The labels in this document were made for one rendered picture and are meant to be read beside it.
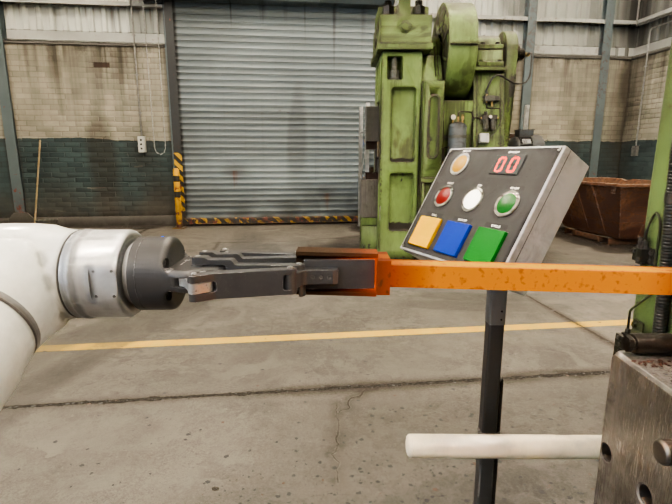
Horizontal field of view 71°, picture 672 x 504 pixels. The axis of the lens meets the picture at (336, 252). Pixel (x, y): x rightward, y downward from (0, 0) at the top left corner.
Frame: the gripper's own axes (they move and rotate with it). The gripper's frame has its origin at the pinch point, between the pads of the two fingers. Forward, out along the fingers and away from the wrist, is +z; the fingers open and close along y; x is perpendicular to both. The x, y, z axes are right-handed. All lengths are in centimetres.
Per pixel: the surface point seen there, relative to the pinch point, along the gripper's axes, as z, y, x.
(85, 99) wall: -412, -750, 110
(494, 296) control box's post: 35, -56, -20
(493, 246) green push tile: 29, -41, -6
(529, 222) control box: 35, -39, -1
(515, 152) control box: 36, -52, 12
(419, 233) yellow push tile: 19, -62, -6
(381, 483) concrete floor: 15, -106, -107
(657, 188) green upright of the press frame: 58, -40, 5
